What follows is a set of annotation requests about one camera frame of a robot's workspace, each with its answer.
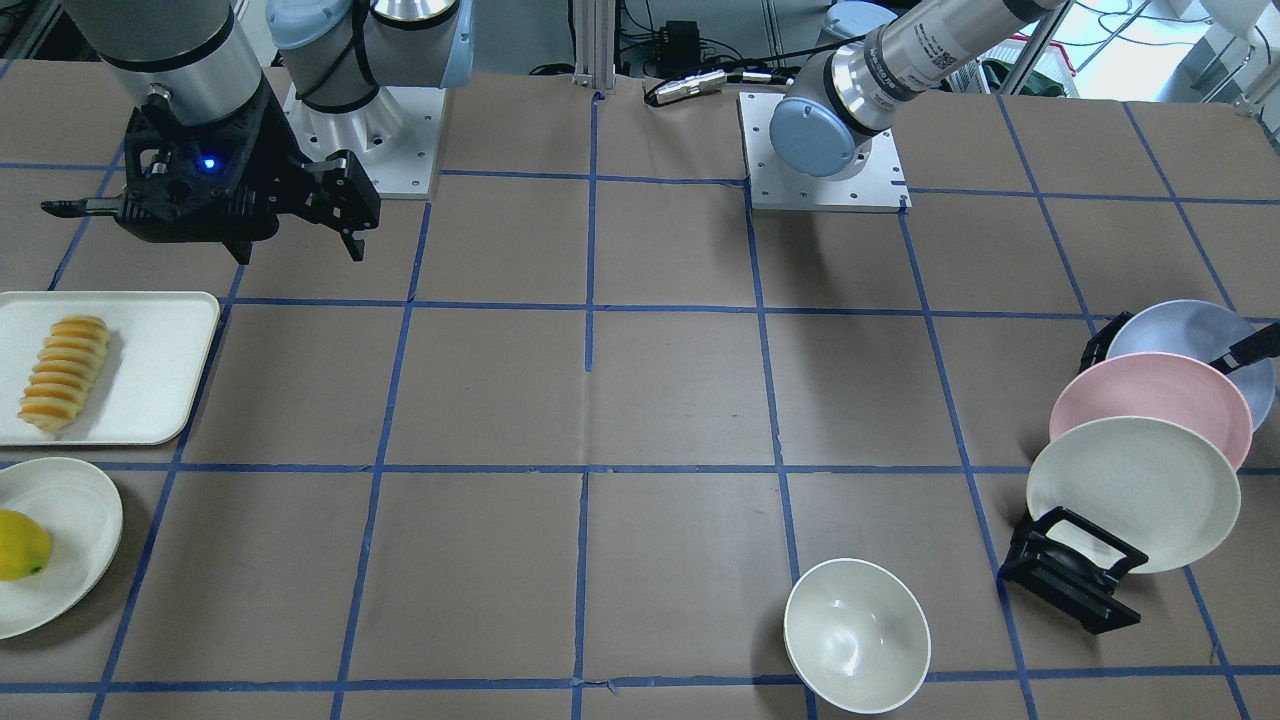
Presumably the cream plate in rack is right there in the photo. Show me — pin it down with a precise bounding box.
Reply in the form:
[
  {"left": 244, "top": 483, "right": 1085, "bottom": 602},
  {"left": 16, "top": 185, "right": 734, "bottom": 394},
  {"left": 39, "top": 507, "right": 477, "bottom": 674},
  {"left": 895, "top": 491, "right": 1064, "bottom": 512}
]
[{"left": 1027, "top": 416, "right": 1242, "bottom": 574}]

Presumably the yellow lemon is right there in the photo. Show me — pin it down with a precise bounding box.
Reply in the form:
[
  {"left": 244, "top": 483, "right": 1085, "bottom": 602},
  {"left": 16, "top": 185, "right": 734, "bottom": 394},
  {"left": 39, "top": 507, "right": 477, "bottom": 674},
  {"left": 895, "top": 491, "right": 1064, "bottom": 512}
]
[{"left": 1, "top": 509, "right": 52, "bottom": 582}]

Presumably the blue plate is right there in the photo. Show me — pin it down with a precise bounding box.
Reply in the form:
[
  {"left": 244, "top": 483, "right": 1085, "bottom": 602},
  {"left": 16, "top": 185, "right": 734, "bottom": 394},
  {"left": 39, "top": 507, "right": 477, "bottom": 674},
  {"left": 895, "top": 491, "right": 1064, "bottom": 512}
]
[{"left": 1105, "top": 299, "right": 1277, "bottom": 430}]

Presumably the black plate rack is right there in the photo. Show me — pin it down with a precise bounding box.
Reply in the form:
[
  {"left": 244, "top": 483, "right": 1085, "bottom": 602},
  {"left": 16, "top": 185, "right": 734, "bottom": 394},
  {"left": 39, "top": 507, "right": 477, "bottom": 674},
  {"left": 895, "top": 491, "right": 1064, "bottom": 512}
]
[{"left": 997, "top": 310, "right": 1151, "bottom": 635}]

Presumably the aluminium frame post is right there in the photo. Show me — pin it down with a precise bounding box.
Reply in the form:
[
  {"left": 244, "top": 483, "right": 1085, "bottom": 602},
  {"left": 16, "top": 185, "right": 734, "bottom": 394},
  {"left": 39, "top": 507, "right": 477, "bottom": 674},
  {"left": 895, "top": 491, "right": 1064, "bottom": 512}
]
[{"left": 567, "top": 0, "right": 620, "bottom": 96}]

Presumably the cream ceramic bowl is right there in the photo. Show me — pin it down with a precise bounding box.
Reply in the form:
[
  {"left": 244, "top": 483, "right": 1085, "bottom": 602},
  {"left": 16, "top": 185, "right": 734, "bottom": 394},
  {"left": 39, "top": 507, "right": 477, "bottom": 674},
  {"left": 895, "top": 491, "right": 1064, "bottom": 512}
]
[{"left": 782, "top": 559, "right": 932, "bottom": 715}]

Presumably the white rectangular tray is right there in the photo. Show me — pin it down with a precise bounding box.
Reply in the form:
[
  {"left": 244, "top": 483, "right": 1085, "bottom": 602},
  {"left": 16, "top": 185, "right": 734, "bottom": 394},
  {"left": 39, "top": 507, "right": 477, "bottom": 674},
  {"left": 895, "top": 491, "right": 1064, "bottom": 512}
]
[{"left": 1, "top": 291, "right": 221, "bottom": 447}]

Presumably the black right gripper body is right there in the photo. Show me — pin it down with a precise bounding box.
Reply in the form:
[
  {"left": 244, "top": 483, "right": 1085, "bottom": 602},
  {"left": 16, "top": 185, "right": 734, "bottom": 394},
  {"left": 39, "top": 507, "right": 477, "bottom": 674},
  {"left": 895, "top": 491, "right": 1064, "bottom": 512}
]
[{"left": 116, "top": 79, "right": 381, "bottom": 265}]

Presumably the cream round plate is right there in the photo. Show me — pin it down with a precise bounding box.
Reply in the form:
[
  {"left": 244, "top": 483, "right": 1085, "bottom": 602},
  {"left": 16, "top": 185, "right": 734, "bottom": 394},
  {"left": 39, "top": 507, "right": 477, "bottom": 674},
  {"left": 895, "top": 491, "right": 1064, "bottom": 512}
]
[{"left": 1, "top": 457, "right": 123, "bottom": 639}]

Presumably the pink plate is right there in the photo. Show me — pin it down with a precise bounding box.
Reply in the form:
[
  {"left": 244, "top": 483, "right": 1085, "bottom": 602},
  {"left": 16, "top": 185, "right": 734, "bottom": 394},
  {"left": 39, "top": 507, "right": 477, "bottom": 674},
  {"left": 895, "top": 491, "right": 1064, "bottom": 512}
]
[{"left": 1048, "top": 351, "right": 1253, "bottom": 470}]

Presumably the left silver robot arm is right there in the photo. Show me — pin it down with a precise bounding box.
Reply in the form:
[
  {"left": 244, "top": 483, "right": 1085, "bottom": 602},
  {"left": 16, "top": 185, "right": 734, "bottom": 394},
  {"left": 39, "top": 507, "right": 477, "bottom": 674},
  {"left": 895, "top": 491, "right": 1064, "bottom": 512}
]
[{"left": 759, "top": 1, "right": 1277, "bottom": 375}]

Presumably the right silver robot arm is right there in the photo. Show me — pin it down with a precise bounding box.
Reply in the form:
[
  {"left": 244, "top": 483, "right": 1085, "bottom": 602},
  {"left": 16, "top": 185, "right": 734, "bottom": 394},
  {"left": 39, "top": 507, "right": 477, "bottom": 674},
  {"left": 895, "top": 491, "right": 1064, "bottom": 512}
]
[{"left": 41, "top": 1, "right": 474, "bottom": 265}]

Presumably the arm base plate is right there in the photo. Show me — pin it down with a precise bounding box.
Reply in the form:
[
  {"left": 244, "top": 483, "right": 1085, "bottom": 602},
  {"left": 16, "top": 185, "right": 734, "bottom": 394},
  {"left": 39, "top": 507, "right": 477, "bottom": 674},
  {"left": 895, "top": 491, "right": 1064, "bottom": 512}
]
[
  {"left": 739, "top": 92, "right": 911, "bottom": 213},
  {"left": 284, "top": 85, "right": 448, "bottom": 200}
]

